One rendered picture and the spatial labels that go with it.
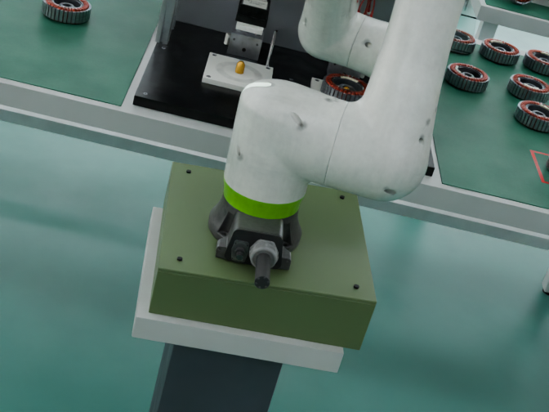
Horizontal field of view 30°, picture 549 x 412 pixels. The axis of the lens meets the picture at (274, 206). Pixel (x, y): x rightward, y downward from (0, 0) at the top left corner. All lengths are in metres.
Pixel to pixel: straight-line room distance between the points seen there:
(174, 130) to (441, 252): 1.56
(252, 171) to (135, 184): 1.85
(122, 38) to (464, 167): 0.84
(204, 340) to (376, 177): 0.35
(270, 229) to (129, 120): 0.66
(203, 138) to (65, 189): 1.21
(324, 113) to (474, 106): 1.15
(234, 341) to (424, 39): 0.52
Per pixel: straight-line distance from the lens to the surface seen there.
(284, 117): 1.47
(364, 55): 1.86
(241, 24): 2.30
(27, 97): 2.13
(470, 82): 2.66
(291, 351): 1.57
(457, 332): 3.10
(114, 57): 2.32
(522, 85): 2.74
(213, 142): 2.10
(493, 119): 2.56
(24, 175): 3.29
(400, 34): 1.50
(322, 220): 1.70
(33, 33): 2.37
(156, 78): 2.22
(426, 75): 1.49
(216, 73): 2.28
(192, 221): 1.62
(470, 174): 2.24
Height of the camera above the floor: 1.67
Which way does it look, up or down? 29 degrees down
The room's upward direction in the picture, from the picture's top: 16 degrees clockwise
